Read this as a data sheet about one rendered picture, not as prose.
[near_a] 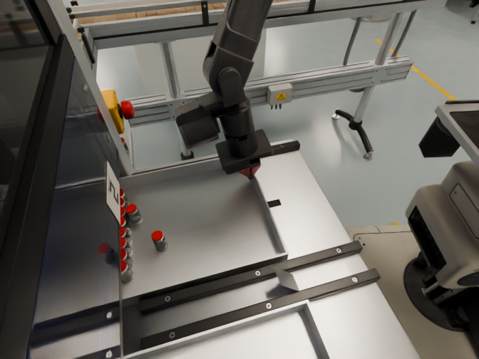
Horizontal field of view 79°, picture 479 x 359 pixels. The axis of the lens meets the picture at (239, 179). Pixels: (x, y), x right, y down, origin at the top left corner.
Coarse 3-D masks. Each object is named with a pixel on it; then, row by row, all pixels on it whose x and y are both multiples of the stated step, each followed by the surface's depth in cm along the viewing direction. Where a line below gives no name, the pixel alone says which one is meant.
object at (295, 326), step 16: (304, 304) 46; (240, 320) 44; (256, 320) 45; (272, 320) 47; (288, 320) 47; (304, 320) 47; (192, 336) 42; (208, 336) 44; (224, 336) 45; (240, 336) 45; (256, 336) 45; (272, 336) 45; (288, 336) 45; (304, 336) 45; (320, 336) 42; (144, 352) 41; (160, 352) 43; (176, 352) 44; (192, 352) 44; (208, 352) 44; (224, 352) 44; (240, 352) 44; (256, 352) 44; (272, 352) 44; (288, 352) 44; (304, 352) 44; (320, 352) 44
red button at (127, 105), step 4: (124, 100) 63; (120, 104) 62; (124, 104) 62; (128, 104) 62; (120, 108) 63; (124, 108) 62; (128, 108) 62; (132, 108) 63; (124, 112) 62; (128, 112) 62; (132, 112) 63; (124, 116) 62; (128, 116) 63; (132, 116) 63
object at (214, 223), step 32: (128, 192) 63; (160, 192) 63; (192, 192) 63; (224, 192) 63; (256, 192) 63; (160, 224) 58; (192, 224) 58; (224, 224) 58; (256, 224) 58; (160, 256) 54; (192, 256) 54; (224, 256) 54; (256, 256) 54; (128, 288) 50; (160, 288) 47
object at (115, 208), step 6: (108, 168) 46; (108, 174) 45; (108, 180) 44; (114, 180) 48; (108, 186) 44; (114, 186) 47; (108, 192) 43; (108, 198) 42; (114, 198) 45; (108, 204) 41; (114, 204) 44; (114, 210) 44
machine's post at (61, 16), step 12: (48, 0) 36; (60, 0) 40; (60, 12) 39; (60, 24) 39; (72, 24) 44; (72, 36) 42; (72, 48) 41; (84, 60) 46; (84, 72) 45; (96, 84) 51; (96, 96) 49; (108, 120) 54; (120, 144) 60; (120, 156) 58; (120, 168) 60; (132, 168) 67
